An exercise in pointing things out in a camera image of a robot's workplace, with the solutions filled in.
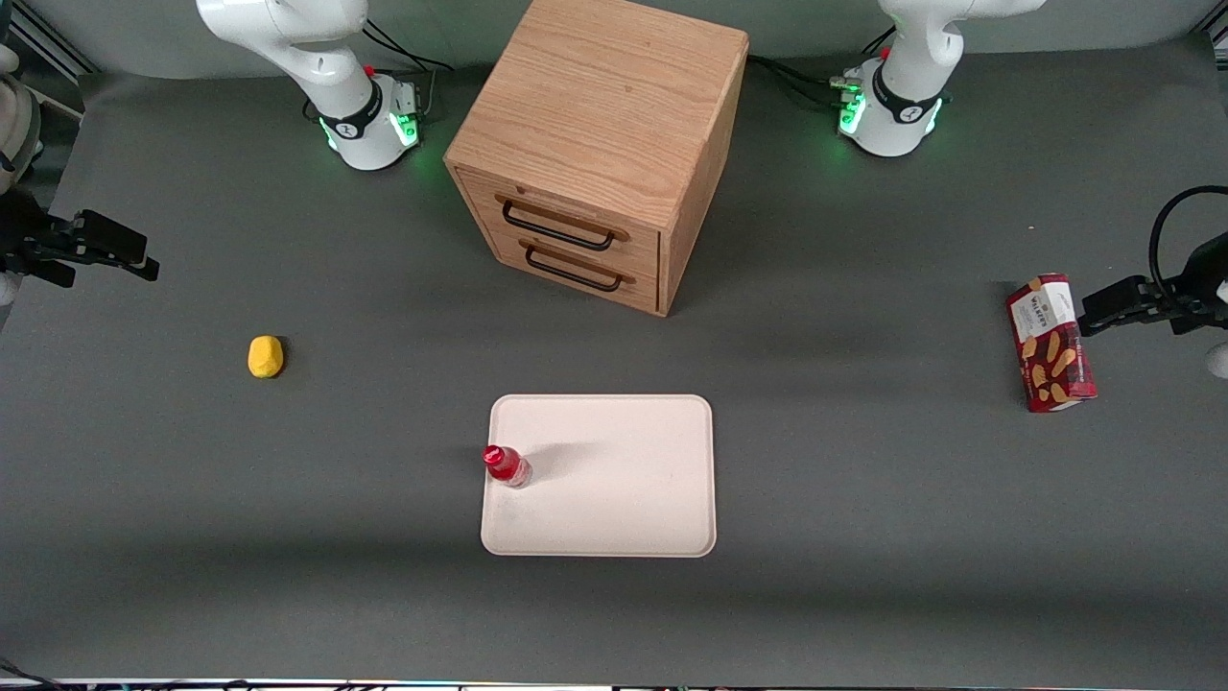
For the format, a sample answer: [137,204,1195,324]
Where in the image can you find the black looped gripper cable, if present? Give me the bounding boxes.
[1148,185,1228,291]

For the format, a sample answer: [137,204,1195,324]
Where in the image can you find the wooden drawer cabinet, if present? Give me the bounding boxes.
[443,0,750,318]

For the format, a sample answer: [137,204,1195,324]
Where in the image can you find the wooden drawer front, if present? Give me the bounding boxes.
[478,223,663,316]
[455,166,663,277]

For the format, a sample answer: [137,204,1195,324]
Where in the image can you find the black right arm base cables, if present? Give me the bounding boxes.
[363,13,460,74]

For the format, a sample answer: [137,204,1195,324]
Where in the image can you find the black arm base cables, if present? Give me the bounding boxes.
[748,54,851,108]
[363,13,460,74]

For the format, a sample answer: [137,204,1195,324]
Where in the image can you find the black drawer handle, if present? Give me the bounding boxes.
[495,194,631,252]
[519,240,636,293]

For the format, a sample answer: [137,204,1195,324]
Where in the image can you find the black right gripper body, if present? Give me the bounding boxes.
[0,187,78,274]

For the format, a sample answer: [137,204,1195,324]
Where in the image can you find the beige round object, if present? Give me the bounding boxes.
[0,43,44,183]

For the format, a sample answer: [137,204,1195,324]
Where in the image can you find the beige rectangular tray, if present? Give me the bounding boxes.
[480,393,718,559]

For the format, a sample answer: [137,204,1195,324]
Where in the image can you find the black left arm base cables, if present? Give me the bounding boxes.
[748,54,851,108]

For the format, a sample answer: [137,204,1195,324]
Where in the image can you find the red coke bottle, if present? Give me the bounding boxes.
[482,444,533,489]

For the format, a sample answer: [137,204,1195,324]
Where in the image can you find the red shortbread cookie box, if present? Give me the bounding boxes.
[1005,273,1098,414]

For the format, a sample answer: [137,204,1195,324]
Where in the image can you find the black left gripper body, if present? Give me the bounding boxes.
[1146,233,1228,325]

